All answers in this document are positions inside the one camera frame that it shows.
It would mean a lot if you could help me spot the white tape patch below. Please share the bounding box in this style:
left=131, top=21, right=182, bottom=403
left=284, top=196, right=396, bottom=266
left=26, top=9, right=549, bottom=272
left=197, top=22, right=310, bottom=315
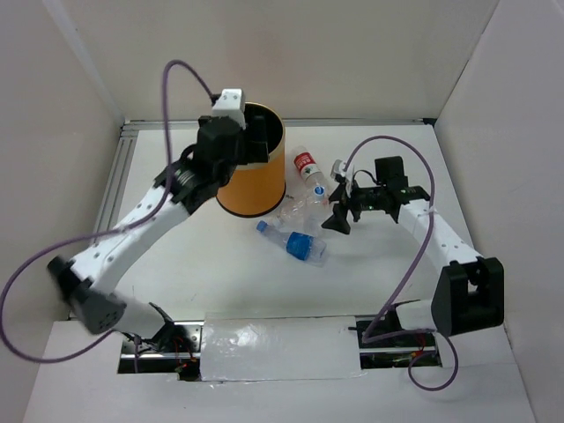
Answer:
left=200, top=316, right=361, bottom=382

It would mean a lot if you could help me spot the clear bottle blue round sticker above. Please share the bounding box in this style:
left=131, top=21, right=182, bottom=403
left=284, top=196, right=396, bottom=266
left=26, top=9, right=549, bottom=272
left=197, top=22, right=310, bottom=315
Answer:
left=305, top=184, right=331, bottom=238

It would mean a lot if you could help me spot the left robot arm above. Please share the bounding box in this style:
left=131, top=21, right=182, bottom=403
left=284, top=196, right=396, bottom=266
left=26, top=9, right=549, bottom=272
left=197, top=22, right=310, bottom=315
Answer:
left=48, top=107, right=271, bottom=352

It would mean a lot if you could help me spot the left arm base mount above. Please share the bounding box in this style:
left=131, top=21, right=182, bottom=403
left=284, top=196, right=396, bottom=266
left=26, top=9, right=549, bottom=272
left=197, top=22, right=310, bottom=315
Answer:
left=117, top=321, right=204, bottom=382

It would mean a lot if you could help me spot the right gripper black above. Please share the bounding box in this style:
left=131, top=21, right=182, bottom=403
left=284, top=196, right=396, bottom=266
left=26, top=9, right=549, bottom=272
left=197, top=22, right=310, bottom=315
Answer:
left=321, top=177, right=386, bottom=234

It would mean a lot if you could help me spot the blue label clear bottle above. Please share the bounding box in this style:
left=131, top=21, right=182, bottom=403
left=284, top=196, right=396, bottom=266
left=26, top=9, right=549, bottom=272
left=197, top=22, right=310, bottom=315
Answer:
left=256, top=220, right=327, bottom=266

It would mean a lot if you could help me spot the red label clear bottle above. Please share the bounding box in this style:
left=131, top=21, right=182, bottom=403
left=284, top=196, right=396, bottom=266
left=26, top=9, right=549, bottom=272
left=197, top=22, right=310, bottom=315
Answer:
left=291, top=145, right=329, bottom=189

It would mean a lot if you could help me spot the orange cylindrical bin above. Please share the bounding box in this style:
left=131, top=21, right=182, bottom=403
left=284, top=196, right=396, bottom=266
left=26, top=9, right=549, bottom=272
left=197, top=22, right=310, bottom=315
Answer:
left=217, top=102, right=286, bottom=218

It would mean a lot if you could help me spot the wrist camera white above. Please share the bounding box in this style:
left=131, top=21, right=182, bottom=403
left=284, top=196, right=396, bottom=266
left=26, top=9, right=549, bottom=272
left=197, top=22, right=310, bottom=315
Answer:
left=211, top=88, right=246, bottom=130
left=330, top=160, right=354, bottom=196

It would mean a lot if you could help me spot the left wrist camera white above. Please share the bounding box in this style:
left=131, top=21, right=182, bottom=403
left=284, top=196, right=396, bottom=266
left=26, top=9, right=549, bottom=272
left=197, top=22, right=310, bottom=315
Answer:
left=211, top=88, right=246, bottom=130

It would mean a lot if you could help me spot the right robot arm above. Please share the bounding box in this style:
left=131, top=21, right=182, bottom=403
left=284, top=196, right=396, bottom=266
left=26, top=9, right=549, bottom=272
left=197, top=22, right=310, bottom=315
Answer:
left=322, top=156, right=504, bottom=345

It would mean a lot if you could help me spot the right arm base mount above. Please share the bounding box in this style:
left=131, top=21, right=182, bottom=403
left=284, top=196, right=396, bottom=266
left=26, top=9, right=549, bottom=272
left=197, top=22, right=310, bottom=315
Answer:
left=348, top=317, right=441, bottom=370

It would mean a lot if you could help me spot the clear bottle white cap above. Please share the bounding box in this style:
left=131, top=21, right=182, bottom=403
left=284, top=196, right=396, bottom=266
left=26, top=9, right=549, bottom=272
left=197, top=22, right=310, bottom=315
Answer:
left=269, top=193, right=314, bottom=229

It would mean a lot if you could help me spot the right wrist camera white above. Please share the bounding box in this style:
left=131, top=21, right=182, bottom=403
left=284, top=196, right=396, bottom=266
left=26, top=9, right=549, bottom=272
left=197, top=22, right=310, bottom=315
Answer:
left=330, top=160, right=354, bottom=196

